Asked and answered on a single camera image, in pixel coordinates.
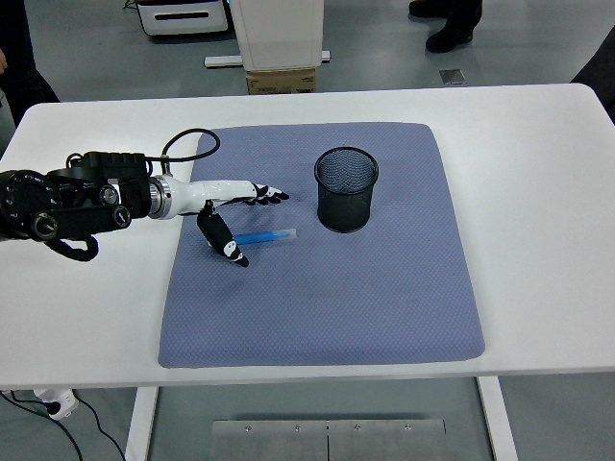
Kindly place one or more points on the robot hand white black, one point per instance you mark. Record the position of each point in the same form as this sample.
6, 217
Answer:
202, 192

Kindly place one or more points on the blue marker with clear cap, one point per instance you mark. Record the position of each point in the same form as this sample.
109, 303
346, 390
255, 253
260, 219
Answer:
269, 235

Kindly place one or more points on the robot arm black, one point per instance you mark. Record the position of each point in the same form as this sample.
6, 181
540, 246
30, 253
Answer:
72, 216

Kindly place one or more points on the black mesh pen holder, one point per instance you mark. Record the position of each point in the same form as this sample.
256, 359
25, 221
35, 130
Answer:
343, 211

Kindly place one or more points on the white base bar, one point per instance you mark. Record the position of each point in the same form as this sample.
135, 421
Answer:
221, 61

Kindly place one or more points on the brown cardboard box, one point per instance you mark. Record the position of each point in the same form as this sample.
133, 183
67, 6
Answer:
281, 81

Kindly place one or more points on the blue-grey padded mat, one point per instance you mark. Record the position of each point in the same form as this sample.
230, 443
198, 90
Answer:
312, 298

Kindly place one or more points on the white box appliance with slot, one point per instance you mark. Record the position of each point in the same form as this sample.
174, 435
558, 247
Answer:
182, 19

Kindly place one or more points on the white cabinet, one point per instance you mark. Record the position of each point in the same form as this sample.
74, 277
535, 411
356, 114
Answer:
278, 33

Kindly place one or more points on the white table leg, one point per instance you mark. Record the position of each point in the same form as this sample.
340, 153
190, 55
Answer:
141, 422
497, 422

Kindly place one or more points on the white power strip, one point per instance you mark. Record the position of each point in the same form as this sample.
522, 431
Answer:
60, 405

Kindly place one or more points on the grey metal floor cover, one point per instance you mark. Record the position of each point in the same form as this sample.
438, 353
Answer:
451, 77

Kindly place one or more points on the person with black shoes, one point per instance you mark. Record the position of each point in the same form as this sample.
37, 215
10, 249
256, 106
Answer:
451, 33

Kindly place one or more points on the black bulky object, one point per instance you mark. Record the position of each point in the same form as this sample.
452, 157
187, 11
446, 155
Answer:
600, 67

